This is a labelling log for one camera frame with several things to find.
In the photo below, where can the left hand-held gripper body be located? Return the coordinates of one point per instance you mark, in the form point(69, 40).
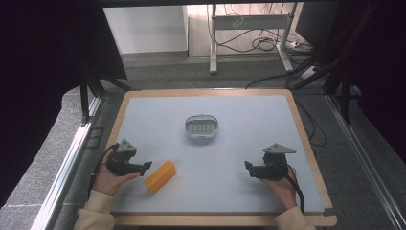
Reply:
point(121, 158)

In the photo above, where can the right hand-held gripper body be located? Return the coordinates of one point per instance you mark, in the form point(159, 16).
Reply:
point(271, 163)

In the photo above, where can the orange soap bar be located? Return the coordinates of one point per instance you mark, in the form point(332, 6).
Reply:
point(160, 176)

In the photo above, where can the white soap dish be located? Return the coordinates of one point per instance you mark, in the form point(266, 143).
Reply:
point(201, 126)

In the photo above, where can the person's left hand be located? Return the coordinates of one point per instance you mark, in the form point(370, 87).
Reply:
point(107, 180)

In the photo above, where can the person's right hand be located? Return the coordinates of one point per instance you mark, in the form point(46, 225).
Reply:
point(282, 191)

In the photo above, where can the light blue table mat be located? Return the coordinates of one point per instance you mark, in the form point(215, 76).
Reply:
point(217, 153)

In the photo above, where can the black metal stand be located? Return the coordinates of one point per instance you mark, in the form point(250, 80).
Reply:
point(343, 86)
point(87, 99)

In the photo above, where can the white power strip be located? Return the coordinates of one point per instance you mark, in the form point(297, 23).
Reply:
point(309, 72)

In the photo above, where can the black curtain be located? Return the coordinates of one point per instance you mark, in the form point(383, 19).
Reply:
point(48, 80)
point(376, 70)

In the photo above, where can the white board panel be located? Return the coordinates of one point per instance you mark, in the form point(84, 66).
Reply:
point(146, 28)

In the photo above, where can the aluminium rail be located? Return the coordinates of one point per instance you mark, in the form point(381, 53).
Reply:
point(65, 172)
point(367, 159)

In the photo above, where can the white metal desk frame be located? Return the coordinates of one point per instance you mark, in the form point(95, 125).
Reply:
point(249, 28)

